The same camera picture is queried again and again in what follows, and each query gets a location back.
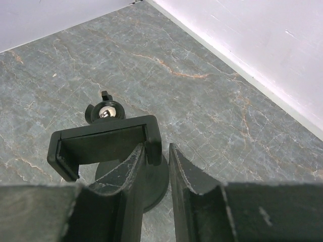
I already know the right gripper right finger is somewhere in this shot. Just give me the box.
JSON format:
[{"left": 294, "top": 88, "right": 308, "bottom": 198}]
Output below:
[{"left": 169, "top": 143, "right": 322, "bottom": 241}]

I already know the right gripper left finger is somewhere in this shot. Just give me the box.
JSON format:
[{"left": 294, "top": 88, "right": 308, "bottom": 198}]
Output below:
[{"left": 1, "top": 144, "right": 146, "bottom": 241}]

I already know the black round-base clamp stand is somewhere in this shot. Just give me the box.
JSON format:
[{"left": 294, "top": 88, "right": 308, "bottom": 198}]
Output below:
[{"left": 47, "top": 91, "right": 170, "bottom": 212}]

